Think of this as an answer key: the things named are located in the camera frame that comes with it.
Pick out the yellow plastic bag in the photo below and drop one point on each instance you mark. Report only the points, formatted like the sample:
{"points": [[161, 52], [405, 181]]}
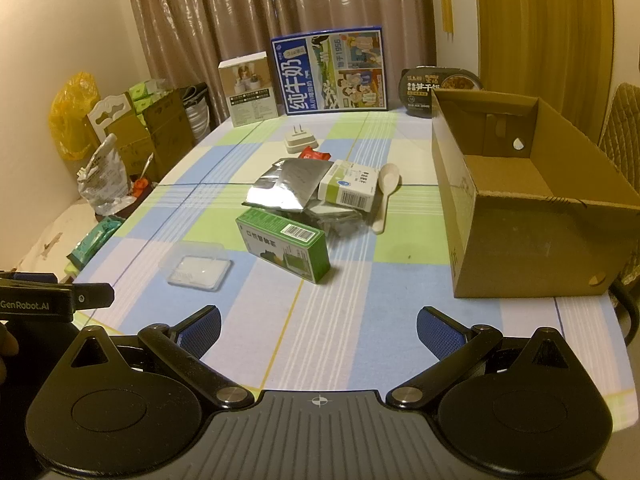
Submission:
{"points": [[70, 110]]}

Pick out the dark foil pouch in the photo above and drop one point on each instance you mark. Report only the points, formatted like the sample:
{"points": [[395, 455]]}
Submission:
{"points": [[345, 222]]}

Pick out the pile of green packets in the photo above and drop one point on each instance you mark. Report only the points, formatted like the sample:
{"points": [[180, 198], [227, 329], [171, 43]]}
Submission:
{"points": [[145, 95]]}

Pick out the red snack packet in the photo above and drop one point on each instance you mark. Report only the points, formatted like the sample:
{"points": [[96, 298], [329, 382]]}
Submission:
{"points": [[315, 154]]}

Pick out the silver foil pouch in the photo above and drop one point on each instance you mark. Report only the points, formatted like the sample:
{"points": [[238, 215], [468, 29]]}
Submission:
{"points": [[290, 180]]}

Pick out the checked cloth desktop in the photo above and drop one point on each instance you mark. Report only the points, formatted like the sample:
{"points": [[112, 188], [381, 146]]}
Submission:
{"points": [[150, 210]]}

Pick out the black instant rice bowl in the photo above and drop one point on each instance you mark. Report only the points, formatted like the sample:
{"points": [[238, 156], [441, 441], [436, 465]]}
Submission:
{"points": [[425, 90]]}

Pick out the teal packet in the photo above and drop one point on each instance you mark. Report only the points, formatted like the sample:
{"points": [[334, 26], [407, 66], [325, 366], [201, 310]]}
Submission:
{"points": [[95, 242]]}

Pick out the white pad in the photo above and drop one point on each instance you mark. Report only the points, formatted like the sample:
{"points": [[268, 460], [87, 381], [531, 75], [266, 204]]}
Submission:
{"points": [[197, 267]]}

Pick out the yellow hanging ornament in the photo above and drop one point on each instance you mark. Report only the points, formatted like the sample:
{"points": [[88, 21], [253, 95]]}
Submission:
{"points": [[446, 10]]}

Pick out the white and green medicine box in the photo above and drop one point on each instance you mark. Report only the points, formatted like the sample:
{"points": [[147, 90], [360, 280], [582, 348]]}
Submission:
{"points": [[350, 185]]}

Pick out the wooden door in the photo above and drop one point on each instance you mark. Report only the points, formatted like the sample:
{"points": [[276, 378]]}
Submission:
{"points": [[540, 25]]}

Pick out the beige plastic spoon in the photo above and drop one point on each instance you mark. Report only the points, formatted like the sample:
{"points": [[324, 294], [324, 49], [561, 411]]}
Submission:
{"points": [[390, 177]]}

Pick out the brown cardboard carton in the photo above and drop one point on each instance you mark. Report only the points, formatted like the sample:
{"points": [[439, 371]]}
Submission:
{"points": [[167, 125]]}

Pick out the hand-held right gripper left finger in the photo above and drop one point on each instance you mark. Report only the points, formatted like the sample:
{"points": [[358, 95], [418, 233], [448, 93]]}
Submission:
{"points": [[202, 327]]}

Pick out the quilted chair back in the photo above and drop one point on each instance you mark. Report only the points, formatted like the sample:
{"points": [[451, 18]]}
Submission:
{"points": [[622, 125]]}

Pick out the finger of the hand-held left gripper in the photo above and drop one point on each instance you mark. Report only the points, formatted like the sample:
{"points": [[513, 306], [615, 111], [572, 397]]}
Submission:
{"points": [[95, 296], [35, 278]]}

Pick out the brown cardboard box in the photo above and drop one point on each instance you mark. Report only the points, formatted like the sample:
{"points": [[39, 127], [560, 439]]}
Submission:
{"points": [[525, 240]]}

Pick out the white power adapter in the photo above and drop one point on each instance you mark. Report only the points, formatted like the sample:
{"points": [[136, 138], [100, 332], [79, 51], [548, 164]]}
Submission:
{"points": [[300, 142]]}

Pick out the person's left hand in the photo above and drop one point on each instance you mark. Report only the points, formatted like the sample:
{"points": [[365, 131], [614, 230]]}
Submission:
{"points": [[7, 345]]}

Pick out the blue milk carton box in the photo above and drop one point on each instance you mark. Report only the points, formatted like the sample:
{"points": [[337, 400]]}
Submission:
{"points": [[325, 70]]}

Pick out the crumpled silver bag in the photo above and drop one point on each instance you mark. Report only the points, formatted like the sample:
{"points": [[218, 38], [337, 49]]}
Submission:
{"points": [[105, 180]]}

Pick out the white photo printed box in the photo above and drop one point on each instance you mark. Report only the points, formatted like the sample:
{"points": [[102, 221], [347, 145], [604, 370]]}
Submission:
{"points": [[247, 90]]}

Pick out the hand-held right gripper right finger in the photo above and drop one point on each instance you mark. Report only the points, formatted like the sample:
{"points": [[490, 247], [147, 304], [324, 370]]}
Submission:
{"points": [[440, 330]]}

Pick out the brown curtain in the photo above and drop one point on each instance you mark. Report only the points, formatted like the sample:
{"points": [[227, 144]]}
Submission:
{"points": [[225, 10]]}

